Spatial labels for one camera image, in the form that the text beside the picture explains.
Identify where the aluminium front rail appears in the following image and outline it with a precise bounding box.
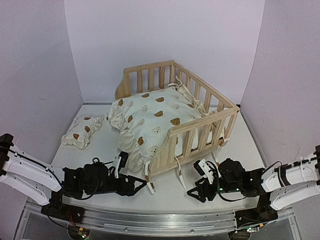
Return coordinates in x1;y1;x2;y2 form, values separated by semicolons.
62;197;264;237

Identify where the small bear print pillow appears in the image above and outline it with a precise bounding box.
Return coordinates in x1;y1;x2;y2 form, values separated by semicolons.
61;115;104;150

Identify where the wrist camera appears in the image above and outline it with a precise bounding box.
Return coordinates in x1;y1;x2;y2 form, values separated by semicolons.
193;159;217;185
113;151;129;179

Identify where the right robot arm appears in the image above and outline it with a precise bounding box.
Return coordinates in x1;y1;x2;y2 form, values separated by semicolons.
187;146;320;222

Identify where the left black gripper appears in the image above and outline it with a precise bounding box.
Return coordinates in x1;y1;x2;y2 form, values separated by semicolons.
84;173;147;197

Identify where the bear print cushion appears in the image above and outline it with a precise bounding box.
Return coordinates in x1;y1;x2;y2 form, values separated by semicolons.
106;74;230;195

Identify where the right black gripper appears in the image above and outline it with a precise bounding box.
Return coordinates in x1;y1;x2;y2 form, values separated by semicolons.
188;176;242;204

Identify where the wooden pet bed frame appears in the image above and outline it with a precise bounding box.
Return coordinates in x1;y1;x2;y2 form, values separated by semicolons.
115;60;240;176

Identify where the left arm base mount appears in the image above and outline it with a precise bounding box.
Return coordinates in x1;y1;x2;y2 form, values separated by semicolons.
41;201;85;224

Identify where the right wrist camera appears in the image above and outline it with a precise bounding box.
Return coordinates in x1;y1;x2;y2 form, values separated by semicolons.
193;159;217;185

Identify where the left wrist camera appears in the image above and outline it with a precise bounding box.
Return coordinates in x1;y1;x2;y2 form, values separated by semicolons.
113;151;129;179

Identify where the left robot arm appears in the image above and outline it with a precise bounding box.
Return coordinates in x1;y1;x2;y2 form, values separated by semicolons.
0;133;147;219

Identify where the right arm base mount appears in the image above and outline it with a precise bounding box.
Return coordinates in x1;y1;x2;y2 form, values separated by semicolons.
234;208;278;229

